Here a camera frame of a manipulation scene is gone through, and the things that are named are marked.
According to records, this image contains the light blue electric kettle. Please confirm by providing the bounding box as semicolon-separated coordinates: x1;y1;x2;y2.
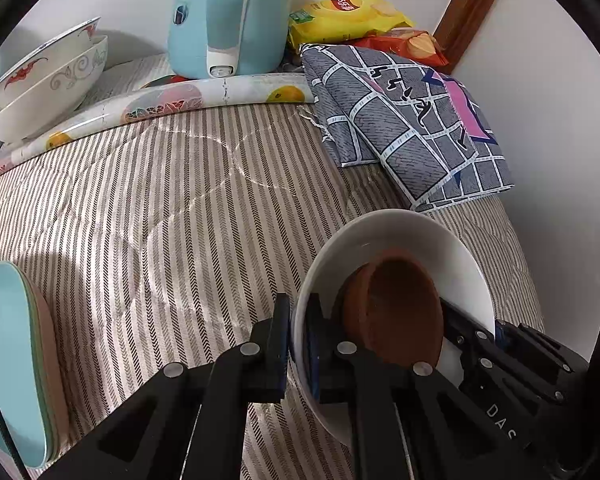
167;0;290;79

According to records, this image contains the grey checked folded cloth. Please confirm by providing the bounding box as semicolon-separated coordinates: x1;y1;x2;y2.
300;44;514;212

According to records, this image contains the striped quilted table cover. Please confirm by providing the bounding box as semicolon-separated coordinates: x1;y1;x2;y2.
0;52;546;480

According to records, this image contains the brown small bowl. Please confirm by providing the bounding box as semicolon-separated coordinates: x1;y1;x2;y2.
331;248;443;367

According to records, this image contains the yellow chips bag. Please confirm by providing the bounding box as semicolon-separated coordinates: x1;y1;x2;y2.
288;0;415;52

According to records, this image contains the teal square plate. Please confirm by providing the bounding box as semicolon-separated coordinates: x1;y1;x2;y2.
0;262;49;468

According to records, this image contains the red snack bag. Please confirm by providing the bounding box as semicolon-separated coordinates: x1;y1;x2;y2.
351;27;449;67

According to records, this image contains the large white porcelain bowl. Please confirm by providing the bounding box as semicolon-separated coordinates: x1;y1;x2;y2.
0;36;109;144

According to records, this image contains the blue patterned porcelain bowl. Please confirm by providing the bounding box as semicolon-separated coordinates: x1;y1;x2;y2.
0;16;100;107

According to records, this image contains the brown wooden door frame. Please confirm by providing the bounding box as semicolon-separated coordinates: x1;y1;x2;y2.
433;0;495;74

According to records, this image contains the white round bowl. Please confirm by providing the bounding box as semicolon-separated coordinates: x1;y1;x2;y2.
292;209;495;444

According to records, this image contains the fruit print plastic mat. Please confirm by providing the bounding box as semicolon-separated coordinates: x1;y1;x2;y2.
0;73;314;177

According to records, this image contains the light green square plate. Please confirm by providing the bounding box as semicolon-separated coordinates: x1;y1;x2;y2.
23;276;59;465

